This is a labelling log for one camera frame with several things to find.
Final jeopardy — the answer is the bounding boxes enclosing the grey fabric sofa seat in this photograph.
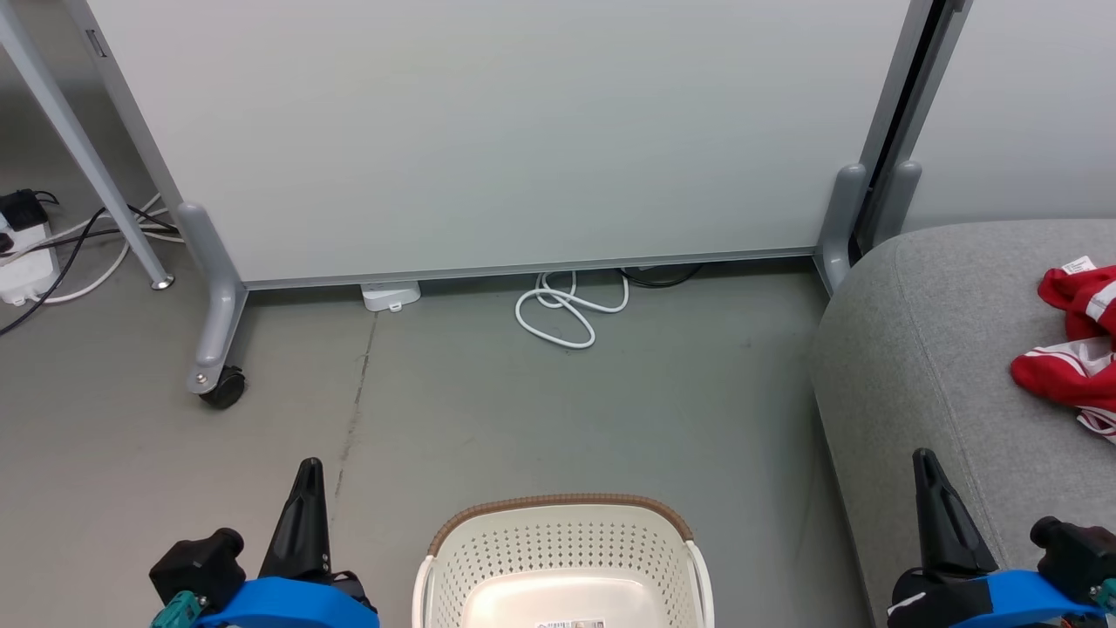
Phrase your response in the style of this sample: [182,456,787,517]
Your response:
[808,217,1116,628]

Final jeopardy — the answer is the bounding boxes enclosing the black power adapter plug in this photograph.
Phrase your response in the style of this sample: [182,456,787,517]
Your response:
[0,188,50,233]

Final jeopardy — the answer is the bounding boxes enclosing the left arm cable teal plug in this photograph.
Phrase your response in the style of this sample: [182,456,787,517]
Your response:
[149,590,208,628]

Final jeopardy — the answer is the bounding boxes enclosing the white power strip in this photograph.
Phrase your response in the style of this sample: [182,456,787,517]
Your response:
[0,222,61,307]

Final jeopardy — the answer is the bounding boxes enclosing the long white floor cable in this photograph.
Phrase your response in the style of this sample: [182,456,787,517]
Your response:
[33,193,185,305]

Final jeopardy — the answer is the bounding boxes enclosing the black cable under partition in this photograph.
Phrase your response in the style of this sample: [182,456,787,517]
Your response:
[617,263,704,290]

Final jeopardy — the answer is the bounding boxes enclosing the grey partition leg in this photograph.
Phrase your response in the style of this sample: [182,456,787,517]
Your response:
[176,201,250,396]
[871,159,923,250]
[814,162,871,294]

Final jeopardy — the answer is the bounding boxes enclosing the small white plastic box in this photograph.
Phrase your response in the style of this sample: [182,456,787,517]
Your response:
[359,279,423,314]

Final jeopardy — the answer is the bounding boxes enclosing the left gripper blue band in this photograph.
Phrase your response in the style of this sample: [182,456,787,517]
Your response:
[194,456,382,628]

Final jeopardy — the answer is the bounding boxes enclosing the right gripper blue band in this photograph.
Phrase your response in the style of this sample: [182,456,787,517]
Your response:
[887,447,1110,628]

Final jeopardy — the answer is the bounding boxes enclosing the coiled white cable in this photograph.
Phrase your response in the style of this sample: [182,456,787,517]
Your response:
[514,270,631,351]

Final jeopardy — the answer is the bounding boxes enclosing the narrow white partition panel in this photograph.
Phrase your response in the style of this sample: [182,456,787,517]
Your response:
[902,0,1116,233]

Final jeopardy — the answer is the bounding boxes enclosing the grey metal table leg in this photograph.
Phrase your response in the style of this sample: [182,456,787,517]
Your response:
[0,0,176,292]

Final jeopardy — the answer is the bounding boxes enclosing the large white partition panel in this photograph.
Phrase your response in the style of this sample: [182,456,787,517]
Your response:
[65,0,949,291]

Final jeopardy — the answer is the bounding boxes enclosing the black floor cables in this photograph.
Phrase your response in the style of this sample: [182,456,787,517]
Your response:
[0,202,181,338]

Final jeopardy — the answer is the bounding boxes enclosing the cream perforated laundry basket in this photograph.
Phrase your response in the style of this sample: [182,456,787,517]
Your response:
[411,493,717,628]

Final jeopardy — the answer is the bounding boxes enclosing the black caster wheel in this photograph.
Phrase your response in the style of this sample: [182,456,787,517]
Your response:
[198,365,248,412]

